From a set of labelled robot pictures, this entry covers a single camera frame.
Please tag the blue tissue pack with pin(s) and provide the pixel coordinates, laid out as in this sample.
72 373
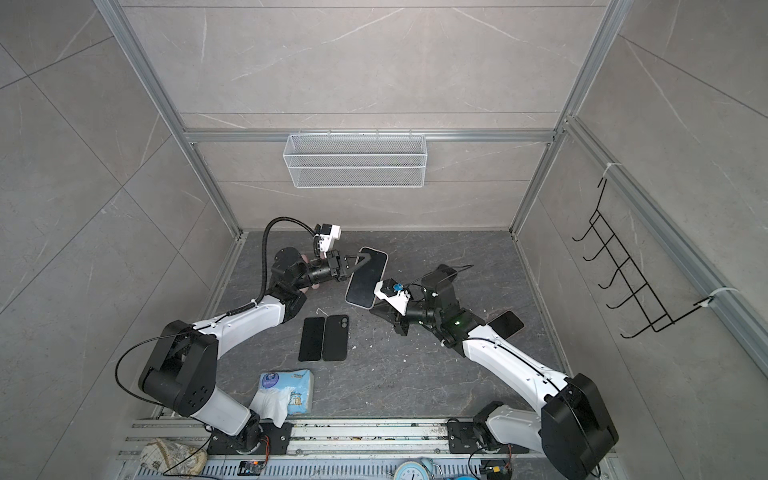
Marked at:
283 394

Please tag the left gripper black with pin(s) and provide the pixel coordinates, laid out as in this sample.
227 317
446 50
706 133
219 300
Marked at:
336 269

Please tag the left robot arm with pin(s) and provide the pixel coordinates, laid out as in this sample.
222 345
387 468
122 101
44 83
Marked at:
180 373

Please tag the aluminium mounting rail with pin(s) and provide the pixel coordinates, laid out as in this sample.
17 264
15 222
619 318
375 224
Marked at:
309 437

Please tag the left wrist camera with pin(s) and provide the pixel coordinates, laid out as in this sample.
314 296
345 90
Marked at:
325 236

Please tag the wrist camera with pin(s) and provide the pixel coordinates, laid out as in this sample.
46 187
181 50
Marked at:
394 294
325 236

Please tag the black phone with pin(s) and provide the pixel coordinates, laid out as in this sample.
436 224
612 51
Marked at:
312 339

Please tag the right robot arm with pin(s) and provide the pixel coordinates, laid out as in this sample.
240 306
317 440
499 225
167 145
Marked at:
567 419

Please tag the black wire hook rack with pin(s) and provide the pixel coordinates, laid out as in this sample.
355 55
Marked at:
628 272

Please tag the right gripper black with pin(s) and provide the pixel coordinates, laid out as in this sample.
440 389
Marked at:
392 315

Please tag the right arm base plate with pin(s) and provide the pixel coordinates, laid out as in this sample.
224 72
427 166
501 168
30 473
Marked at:
466 437

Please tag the phone near right arm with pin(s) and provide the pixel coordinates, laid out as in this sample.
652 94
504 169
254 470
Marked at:
506 324

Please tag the blue round clock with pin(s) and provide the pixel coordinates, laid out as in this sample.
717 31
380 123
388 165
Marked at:
417 469

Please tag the white wire basket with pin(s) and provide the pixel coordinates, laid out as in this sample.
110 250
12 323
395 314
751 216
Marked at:
334 160

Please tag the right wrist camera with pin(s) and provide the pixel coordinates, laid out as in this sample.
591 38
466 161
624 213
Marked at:
394 294

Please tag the black phone case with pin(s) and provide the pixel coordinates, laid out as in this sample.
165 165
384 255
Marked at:
335 341

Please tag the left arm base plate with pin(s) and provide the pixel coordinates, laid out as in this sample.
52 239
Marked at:
254 439

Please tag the crumpled patterned cloth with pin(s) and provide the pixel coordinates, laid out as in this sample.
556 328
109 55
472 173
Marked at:
172 458

